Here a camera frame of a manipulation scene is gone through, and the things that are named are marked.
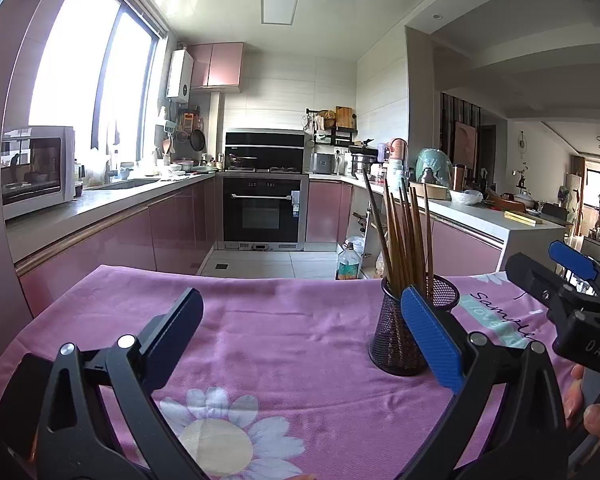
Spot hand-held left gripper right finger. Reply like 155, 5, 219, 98
400, 285, 568, 480

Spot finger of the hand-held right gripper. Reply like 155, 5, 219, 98
549, 240, 600, 301
505, 252, 600, 332

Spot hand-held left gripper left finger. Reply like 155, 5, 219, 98
32, 287, 211, 480

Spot black mesh pen holder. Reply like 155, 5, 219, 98
369, 274, 461, 376

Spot bunch of wooden chopsticks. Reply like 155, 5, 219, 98
361, 172, 436, 306

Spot flat yellow box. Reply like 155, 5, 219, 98
503, 210, 543, 225

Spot pink kitchen base cabinets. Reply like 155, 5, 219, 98
15, 177, 223, 306
305, 180, 506, 278

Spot white plastic bag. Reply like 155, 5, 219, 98
448, 188, 483, 206

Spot pink floral printed cloth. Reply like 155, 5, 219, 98
0, 262, 581, 480

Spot clear plastic bottle green label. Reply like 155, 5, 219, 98
336, 242, 362, 281

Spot round bamboo steamer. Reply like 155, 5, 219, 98
414, 182, 451, 200

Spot black built-in oven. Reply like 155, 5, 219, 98
222, 176, 303, 248

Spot black smartphone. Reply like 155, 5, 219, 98
0, 352, 56, 463

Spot pink thermos jug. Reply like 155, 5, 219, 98
386, 137, 408, 171

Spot stainless steel pot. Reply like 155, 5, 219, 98
350, 152, 376, 177

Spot black range hood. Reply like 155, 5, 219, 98
225, 129, 306, 171

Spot silver countertop appliance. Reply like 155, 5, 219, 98
310, 152, 337, 176

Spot white microwave oven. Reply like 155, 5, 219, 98
0, 125, 77, 221

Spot large kitchen window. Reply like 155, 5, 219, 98
28, 0, 170, 166

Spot square ceiling light panel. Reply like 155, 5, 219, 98
260, 0, 301, 26

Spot black wall rack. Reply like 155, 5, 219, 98
306, 107, 358, 143

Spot white wall water heater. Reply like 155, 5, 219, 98
166, 50, 195, 99

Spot pink wall cabinet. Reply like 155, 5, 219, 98
186, 42, 244, 92

